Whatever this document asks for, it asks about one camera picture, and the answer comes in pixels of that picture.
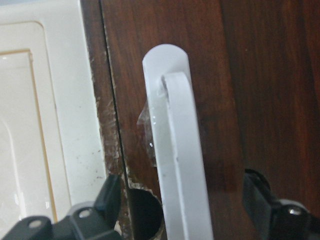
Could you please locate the cream plastic storage box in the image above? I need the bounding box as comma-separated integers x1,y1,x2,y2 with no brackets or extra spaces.
0,0,106,230

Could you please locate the dark brown wooden drawer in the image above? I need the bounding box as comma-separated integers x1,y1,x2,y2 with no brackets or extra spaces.
81,0,320,240

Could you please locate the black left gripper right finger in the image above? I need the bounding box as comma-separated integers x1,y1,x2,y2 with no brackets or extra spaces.
243,169,320,240

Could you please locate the white drawer handle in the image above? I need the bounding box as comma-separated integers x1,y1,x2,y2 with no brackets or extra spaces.
142,44,214,240

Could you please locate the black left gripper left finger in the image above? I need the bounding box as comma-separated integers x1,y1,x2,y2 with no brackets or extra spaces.
3,174,122,240

